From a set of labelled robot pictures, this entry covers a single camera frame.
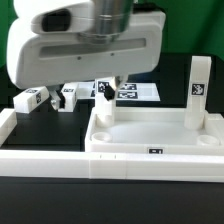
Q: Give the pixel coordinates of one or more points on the white desk top tray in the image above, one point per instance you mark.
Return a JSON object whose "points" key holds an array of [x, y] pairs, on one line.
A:
{"points": [[155, 131]]}

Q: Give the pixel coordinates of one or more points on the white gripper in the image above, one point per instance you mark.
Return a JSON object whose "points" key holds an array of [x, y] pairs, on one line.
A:
{"points": [[47, 60]]}

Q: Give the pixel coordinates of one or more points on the white marker base sheet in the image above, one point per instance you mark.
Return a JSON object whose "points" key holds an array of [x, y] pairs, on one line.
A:
{"points": [[129, 92]]}

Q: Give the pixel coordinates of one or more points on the white U-shaped obstacle frame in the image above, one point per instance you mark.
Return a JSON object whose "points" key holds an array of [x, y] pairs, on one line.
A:
{"points": [[99, 165]]}

